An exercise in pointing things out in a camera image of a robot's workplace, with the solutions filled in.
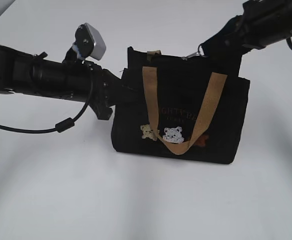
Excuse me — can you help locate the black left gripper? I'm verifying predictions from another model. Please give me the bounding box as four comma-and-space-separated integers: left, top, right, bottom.
89, 63, 146, 120

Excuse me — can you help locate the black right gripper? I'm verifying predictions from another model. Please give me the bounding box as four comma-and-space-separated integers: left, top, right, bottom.
198, 15, 251, 59

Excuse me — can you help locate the silver zipper pull clasp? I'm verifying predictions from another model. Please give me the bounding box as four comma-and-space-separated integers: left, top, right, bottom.
181, 51, 207, 61

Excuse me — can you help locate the black canvas tote bag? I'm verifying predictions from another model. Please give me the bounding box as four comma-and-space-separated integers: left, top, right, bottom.
111, 47, 250, 165

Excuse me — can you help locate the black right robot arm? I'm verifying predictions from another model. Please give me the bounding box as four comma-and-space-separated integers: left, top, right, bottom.
198, 0, 292, 59

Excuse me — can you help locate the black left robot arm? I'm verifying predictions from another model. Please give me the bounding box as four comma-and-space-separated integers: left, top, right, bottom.
0, 45, 144, 120

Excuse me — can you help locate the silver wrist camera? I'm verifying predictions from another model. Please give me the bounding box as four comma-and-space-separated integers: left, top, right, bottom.
64, 23, 106, 62

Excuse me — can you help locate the black camera cable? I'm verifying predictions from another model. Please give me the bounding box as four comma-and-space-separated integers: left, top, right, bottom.
0, 65, 94, 134

